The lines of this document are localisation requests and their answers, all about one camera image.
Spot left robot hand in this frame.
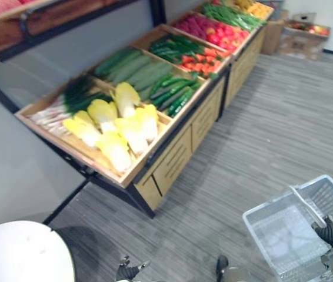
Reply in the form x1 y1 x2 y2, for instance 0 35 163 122
115 254 151 282

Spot yellow napa cabbage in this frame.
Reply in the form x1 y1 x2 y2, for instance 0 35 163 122
63 110 102 147
86 99 119 133
115 117 149 156
95 130 134 173
134 104 160 142
110 82 142 118

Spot white round object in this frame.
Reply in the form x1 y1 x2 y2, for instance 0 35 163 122
0 220 76 282

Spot wooden produce display stand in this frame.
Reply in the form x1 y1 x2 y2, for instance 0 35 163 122
15 23 234 220
169 0 275 111

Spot green onion bunch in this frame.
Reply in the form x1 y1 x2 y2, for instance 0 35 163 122
29 75 114 139

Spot brown cardboard box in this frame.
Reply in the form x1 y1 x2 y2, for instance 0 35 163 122
261 19 285 56
278 34 324 62

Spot cardboard box with apples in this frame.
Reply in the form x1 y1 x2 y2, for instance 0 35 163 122
284 19 331 39

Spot small cardboard box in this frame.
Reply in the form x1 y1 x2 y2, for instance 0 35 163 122
292 12 317 23

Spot dark green cucumber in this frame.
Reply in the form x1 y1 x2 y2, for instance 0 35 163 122
149 41 179 53
154 51 182 63
181 43 206 56
171 35 205 48

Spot green bean pile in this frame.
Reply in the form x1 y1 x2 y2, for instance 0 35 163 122
203 2 266 32

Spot wooden upper shelf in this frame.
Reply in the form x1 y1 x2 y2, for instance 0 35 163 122
0 0 167 64

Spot red packaged goods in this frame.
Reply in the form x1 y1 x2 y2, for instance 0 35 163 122
0 0 35 12

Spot black metal shelf bracket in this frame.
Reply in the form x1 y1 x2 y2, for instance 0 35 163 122
20 8 43 38

